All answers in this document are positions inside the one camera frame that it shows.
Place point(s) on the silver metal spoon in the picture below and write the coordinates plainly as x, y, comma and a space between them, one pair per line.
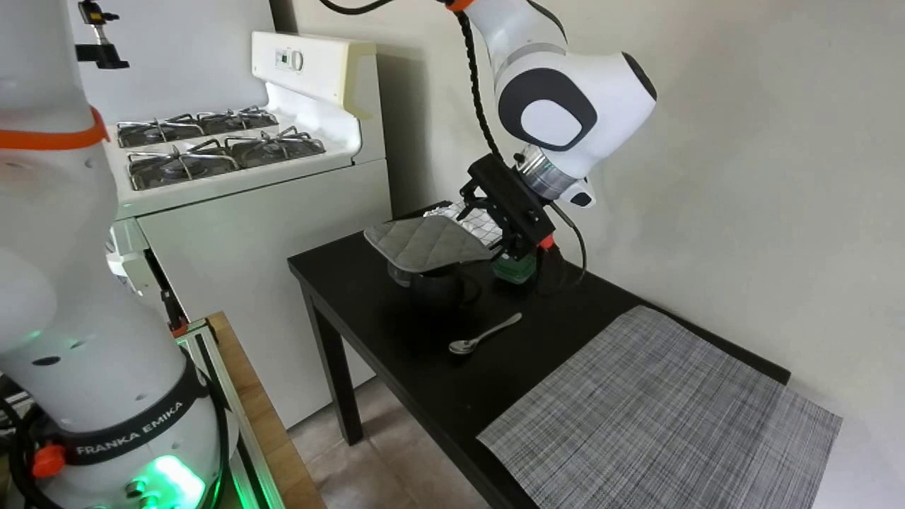
481, 338

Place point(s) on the stove knob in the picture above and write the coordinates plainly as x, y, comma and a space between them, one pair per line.
297, 60

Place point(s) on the white gas stove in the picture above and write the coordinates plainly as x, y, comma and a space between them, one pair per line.
261, 247

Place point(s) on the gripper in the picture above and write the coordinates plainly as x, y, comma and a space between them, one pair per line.
515, 230

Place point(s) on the small grey quilted table mat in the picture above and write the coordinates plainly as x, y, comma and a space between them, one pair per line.
428, 242

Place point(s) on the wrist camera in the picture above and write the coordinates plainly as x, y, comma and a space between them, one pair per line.
510, 191

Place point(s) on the large grey woven placemat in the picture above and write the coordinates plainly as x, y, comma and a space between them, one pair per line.
657, 417

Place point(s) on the black orange clamp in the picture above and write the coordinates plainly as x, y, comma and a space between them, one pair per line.
173, 311

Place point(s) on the camera on mount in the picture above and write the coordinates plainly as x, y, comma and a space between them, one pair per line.
99, 51

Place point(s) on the stove burner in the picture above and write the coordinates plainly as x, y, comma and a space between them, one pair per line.
276, 148
180, 168
237, 119
159, 131

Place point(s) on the black mug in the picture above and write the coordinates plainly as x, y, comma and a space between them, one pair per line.
438, 288

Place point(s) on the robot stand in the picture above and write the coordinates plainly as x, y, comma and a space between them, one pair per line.
258, 417

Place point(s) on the white checked cloth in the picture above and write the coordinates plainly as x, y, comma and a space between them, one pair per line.
482, 221

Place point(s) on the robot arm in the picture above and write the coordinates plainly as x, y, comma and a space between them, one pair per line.
85, 332

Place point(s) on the green glass cup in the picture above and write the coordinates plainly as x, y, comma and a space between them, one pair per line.
515, 271

